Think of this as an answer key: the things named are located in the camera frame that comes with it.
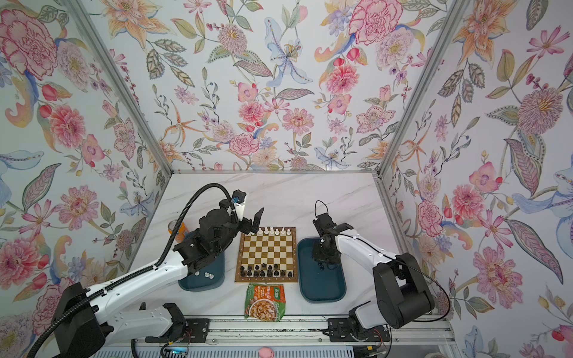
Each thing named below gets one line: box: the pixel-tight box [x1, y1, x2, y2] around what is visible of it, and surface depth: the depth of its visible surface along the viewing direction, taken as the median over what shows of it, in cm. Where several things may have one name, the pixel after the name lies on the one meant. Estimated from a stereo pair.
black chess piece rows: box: [239, 262, 294, 279], surface depth 86 cm
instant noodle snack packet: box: [244, 282, 286, 323], surface depth 81 cm
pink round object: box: [258, 346, 275, 358], surface depth 71 cm
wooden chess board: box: [234, 226, 298, 283], surface depth 90 cm
